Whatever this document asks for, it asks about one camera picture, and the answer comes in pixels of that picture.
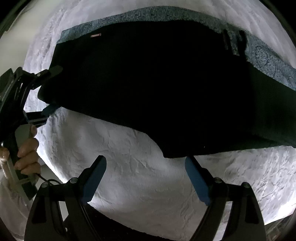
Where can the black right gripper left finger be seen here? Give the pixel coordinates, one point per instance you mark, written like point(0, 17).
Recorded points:
point(58, 211)

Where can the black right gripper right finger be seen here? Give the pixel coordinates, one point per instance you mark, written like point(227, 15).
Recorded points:
point(245, 220)

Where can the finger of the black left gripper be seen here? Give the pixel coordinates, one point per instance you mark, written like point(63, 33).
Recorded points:
point(37, 80)
point(39, 118)

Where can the black pants with patterned lining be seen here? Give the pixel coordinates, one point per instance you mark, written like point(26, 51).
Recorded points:
point(196, 85)

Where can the person's left hand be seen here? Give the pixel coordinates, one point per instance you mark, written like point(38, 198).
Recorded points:
point(28, 164)

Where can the light grey plush blanket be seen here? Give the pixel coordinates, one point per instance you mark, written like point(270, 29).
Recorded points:
point(141, 189)

